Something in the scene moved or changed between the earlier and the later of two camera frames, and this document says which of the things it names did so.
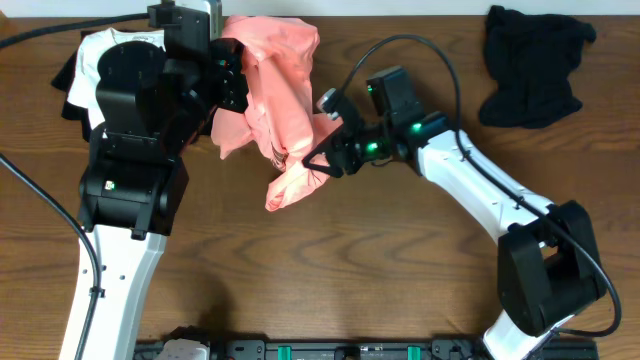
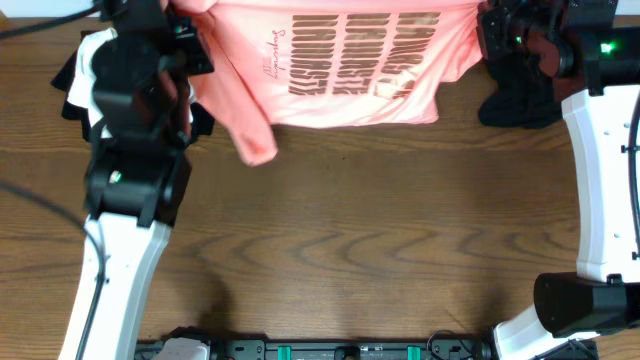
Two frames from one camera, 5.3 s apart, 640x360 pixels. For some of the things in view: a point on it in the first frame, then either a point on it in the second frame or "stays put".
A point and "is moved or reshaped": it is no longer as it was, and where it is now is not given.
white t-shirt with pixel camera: [91, 46] stays put
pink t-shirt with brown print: [278, 62] is moved or reshaped
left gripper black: [225, 72] to [186, 43]
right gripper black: [339, 152] to [492, 22]
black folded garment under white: [72, 111] stays put
